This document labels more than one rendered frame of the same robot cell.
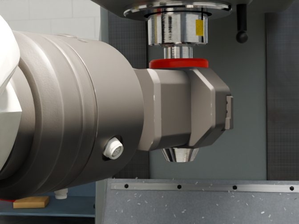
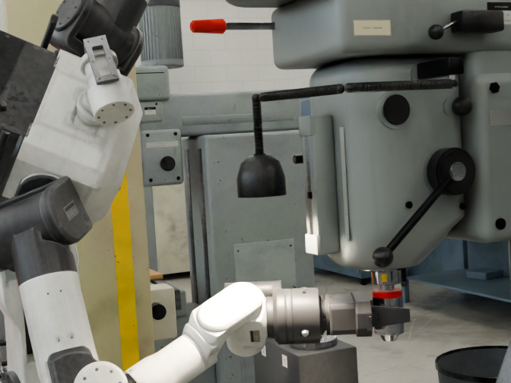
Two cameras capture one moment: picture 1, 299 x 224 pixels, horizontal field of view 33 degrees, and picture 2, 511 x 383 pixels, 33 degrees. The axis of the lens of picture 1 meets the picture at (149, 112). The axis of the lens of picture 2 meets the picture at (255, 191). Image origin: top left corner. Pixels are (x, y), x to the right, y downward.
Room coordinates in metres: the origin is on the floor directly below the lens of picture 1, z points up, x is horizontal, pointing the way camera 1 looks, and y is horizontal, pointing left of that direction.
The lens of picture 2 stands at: (-0.49, -1.05, 1.52)
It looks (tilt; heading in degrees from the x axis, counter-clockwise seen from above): 3 degrees down; 57
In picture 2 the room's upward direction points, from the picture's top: 3 degrees counter-clockwise
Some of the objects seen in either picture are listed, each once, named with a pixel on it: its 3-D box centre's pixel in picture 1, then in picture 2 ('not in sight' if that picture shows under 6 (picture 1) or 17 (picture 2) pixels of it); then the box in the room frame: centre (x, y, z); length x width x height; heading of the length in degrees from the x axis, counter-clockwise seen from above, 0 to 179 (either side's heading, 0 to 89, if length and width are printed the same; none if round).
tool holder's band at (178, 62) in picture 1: (178, 66); (387, 292); (0.40, -0.02, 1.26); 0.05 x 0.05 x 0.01
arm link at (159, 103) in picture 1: (106, 113); (331, 316); (0.33, 0.03, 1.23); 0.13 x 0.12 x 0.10; 55
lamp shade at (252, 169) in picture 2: not in sight; (261, 175); (0.20, 0.01, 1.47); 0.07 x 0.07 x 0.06
